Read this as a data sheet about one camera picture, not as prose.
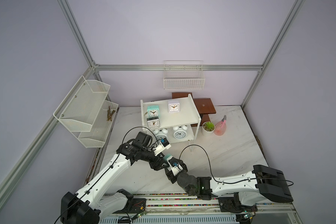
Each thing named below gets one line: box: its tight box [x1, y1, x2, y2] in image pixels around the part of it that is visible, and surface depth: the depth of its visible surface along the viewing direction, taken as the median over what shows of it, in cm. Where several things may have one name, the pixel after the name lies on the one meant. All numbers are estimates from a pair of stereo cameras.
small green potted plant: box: [202, 120, 216, 137], surface depth 99 cm
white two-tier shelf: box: [140, 93, 202, 142], surface depth 74 cm
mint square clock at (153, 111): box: [147, 105, 161, 118], surface depth 70 cm
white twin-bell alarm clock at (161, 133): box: [153, 128, 169, 140], surface depth 76 cm
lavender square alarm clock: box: [167, 100, 181, 113], surface depth 72 cm
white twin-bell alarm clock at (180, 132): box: [172, 125, 189, 140], surface depth 79 cm
